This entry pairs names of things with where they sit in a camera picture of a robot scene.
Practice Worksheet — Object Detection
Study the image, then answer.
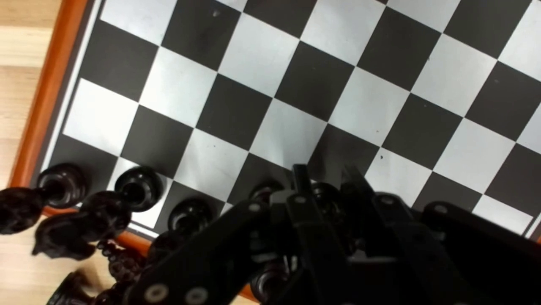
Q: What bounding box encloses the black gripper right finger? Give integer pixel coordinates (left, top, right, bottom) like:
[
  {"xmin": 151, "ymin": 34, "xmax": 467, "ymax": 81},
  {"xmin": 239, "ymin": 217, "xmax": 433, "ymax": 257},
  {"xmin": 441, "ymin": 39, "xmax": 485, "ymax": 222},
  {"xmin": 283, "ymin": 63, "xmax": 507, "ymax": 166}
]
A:
[{"xmin": 340, "ymin": 166, "xmax": 541, "ymax": 305}]

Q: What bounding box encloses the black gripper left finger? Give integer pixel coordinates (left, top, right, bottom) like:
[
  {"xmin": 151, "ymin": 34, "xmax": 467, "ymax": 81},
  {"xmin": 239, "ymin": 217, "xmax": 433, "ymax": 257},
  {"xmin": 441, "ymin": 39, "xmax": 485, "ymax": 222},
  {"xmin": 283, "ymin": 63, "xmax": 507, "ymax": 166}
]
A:
[{"xmin": 122, "ymin": 164, "xmax": 352, "ymax": 305}]

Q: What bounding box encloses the wooden framed chess board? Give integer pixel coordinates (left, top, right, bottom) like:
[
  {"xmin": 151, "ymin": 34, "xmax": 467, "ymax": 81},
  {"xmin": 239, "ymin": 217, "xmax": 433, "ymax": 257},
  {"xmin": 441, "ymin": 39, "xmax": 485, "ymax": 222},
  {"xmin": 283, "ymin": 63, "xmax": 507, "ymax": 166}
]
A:
[{"xmin": 2, "ymin": 0, "xmax": 541, "ymax": 237}]

